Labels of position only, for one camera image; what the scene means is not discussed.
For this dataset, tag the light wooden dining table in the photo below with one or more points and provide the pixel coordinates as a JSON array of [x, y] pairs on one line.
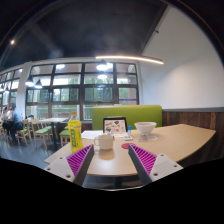
[[52, 120]]

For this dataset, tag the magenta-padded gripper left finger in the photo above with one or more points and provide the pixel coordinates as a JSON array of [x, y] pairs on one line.
[[77, 160]]

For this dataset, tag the wooden chairs with green seats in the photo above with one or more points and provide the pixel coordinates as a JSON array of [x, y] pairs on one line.
[[43, 131]]

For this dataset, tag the white ceramic bowl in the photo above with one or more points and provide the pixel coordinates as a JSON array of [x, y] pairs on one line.
[[145, 127]]

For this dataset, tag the green booth backrest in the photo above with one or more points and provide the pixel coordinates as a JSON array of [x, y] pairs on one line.
[[126, 115]]

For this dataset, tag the small blue-capped bottle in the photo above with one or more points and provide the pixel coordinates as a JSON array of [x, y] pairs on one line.
[[129, 130]]

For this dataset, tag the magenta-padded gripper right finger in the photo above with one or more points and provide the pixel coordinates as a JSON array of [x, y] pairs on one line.
[[146, 159]]

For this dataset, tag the white ceramic mug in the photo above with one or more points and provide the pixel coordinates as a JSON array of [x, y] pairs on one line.
[[105, 142]]

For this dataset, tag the long linear ceiling light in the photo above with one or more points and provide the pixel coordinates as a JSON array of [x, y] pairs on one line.
[[133, 58]]

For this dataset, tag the white paper sheets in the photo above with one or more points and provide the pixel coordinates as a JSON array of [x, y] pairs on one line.
[[90, 134]]

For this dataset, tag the small grey flat device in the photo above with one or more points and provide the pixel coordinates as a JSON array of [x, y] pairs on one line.
[[128, 137]]

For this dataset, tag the person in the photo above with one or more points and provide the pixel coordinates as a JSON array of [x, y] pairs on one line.
[[4, 114], [16, 117]]

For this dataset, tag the black-framed picture tablet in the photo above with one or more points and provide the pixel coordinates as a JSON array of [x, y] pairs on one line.
[[114, 126]]

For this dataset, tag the round pendant lamps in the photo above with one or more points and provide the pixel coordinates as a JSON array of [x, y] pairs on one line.
[[102, 66]]

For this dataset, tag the flat round red coaster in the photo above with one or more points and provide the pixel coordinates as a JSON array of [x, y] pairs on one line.
[[126, 146]]

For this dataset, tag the dark-framed window wall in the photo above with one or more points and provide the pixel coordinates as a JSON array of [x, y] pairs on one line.
[[66, 95]]

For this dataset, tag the yellow drink bottle orange cap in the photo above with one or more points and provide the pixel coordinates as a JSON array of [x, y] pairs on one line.
[[75, 136]]

